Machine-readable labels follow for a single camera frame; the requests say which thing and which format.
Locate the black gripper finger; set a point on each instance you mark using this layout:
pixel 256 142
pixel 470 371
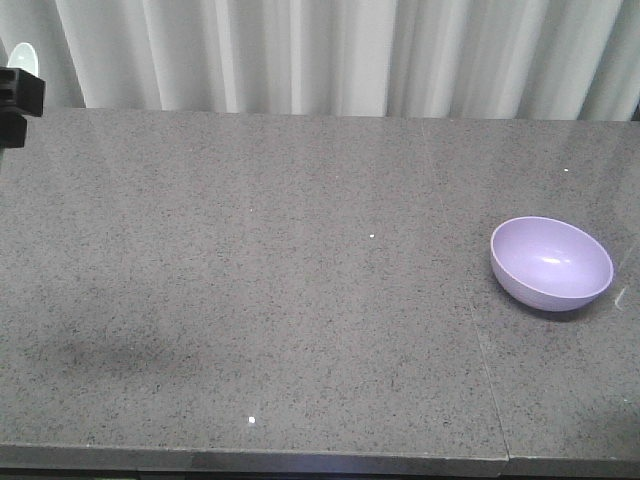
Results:
pixel 21 92
pixel 13 128

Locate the mint green plastic spoon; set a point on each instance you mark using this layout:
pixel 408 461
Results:
pixel 24 57

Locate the purple plastic bowl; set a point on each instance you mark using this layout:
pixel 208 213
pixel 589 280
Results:
pixel 549 265

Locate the white pleated curtain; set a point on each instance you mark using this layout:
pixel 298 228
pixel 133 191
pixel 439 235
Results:
pixel 551 60

